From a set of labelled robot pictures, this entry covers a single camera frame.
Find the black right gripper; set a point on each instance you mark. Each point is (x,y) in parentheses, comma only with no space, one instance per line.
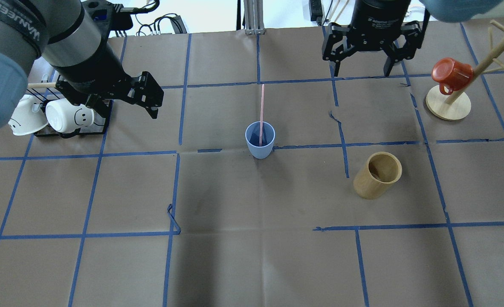
(374,18)

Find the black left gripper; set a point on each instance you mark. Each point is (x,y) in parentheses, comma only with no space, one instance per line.
(99,67)

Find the blue plastic cup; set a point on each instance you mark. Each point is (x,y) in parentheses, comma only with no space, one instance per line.
(251,137)

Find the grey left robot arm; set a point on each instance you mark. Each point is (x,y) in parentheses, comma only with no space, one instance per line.
(71,35)

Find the white smiley cup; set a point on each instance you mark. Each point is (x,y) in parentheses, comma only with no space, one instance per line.
(65,117)

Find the white cup far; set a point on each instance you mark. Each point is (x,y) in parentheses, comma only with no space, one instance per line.
(28,117)

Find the red mug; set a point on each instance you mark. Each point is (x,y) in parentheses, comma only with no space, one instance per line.
(451,75)

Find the wooden mug tree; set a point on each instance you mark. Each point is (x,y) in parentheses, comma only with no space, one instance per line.
(458,105)

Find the bamboo cylinder holder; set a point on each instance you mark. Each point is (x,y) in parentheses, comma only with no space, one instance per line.
(377,175)

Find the brown paper table cover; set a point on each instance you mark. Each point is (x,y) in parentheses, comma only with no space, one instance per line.
(176,212)

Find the black wire cup rack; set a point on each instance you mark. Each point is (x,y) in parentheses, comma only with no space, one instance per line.
(46,92)

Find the aluminium frame post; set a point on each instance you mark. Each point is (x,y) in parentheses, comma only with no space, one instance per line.
(253,17)

